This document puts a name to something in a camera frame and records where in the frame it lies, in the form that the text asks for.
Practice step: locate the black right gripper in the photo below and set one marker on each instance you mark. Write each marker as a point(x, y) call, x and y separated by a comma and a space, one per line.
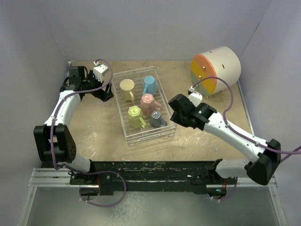
point(175, 118)

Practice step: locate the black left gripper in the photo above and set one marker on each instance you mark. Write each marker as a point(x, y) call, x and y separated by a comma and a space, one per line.
point(102, 95)

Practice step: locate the pale yellow round mug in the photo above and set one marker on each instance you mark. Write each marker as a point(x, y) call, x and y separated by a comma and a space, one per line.
point(127, 90)

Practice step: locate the pink faceted mug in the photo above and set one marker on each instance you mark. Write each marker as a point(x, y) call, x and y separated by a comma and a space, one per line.
point(149, 104)

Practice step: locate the yellow-green faceted mug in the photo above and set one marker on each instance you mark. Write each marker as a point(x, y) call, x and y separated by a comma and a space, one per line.
point(135, 117)

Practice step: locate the light blue mug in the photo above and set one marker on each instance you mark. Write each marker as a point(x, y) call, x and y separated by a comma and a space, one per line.
point(149, 85)

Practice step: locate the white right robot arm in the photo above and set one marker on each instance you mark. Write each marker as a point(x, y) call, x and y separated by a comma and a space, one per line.
point(263, 156)

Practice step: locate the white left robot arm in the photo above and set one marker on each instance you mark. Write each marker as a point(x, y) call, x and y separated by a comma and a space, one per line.
point(54, 142)

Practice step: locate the grey-blue small mug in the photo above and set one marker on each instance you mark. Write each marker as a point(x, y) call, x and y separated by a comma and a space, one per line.
point(156, 120)

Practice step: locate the round cream drawer cabinet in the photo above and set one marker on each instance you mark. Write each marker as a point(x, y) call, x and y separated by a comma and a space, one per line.
point(219, 62)

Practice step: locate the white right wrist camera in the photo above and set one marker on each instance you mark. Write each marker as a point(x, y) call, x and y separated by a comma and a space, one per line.
point(194, 96)

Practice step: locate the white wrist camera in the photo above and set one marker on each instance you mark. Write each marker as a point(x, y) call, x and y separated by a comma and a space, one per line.
point(99, 69)
point(194, 96)

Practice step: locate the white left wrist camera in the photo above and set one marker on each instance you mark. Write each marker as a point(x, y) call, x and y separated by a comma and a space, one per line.
point(99, 69)

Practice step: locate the white wire dish rack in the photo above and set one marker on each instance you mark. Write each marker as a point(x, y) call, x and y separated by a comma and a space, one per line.
point(139, 134)

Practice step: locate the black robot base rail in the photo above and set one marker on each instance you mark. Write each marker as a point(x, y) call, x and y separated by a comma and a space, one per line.
point(198, 177)

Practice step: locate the aluminium frame rail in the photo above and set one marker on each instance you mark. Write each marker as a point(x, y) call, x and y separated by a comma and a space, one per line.
point(53, 201)

